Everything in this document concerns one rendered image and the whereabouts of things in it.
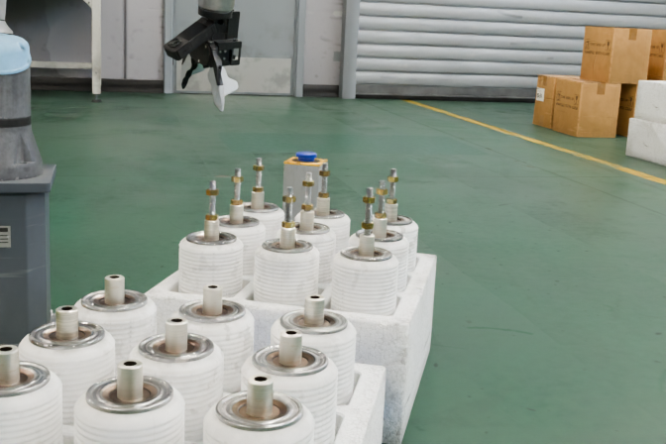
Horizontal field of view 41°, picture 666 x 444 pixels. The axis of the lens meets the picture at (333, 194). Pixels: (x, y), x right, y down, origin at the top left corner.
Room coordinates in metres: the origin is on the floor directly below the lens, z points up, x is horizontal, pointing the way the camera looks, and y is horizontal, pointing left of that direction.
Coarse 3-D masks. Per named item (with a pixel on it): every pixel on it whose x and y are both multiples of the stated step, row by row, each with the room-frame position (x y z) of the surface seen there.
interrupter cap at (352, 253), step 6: (354, 246) 1.28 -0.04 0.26; (342, 252) 1.25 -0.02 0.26; (348, 252) 1.25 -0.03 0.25; (354, 252) 1.26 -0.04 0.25; (378, 252) 1.26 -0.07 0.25; (384, 252) 1.26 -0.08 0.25; (390, 252) 1.26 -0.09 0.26; (348, 258) 1.23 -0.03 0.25; (354, 258) 1.22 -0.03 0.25; (360, 258) 1.22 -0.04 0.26; (366, 258) 1.22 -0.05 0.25; (372, 258) 1.23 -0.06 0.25; (378, 258) 1.23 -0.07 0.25; (384, 258) 1.23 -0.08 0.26; (390, 258) 1.24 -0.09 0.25
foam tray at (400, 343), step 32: (416, 256) 1.53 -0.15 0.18; (160, 288) 1.27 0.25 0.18; (320, 288) 1.32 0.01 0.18; (416, 288) 1.33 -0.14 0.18; (160, 320) 1.24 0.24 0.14; (256, 320) 1.21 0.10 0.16; (352, 320) 1.18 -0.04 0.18; (384, 320) 1.18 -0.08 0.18; (416, 320) 1.26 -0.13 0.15; (384, 352) 1.17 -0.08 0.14; (416, 352) 1.30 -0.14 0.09; (416, 384) 1.33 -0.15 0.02; (384, 416) 1.17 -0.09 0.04
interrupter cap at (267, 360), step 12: (264, 348) 0.86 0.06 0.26; (276, 348) 0.86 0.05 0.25; (312, 348) 0.86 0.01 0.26; (252, 360) 0.83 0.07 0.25; (264, 360) 0.83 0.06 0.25; (276, 360) 0.84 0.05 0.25; (312, 360) 0.83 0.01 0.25; (324, 360) 0.83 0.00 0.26; (264, 372) 0.80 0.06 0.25; (276, 372) 0.80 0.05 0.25; (288, 372) 0.80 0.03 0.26; (300, 372) 0.80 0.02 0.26; (312, 372) 0.80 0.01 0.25
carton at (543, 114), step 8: (544, 80) 5.34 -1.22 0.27; (552, 80) 5.24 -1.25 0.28; (536, 88) 5.45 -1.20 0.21; (544, 88) 5.34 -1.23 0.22; (552, 88) 5.23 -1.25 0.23; (536, 96) 5.43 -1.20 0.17; (544, 96) 5.33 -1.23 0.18; (552, 96) 5.23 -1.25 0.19; (536, 104) 5.42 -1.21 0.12; (544, 104) 5.32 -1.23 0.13; (552, 104) 5.22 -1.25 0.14; (536, 112) 5.41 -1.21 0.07; (544, 112) 5.31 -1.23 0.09; (552, 112) 5.22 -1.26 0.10; (536, 120) 5.40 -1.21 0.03; (544, 120) 5.30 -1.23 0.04; (552, 120) 5.22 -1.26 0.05
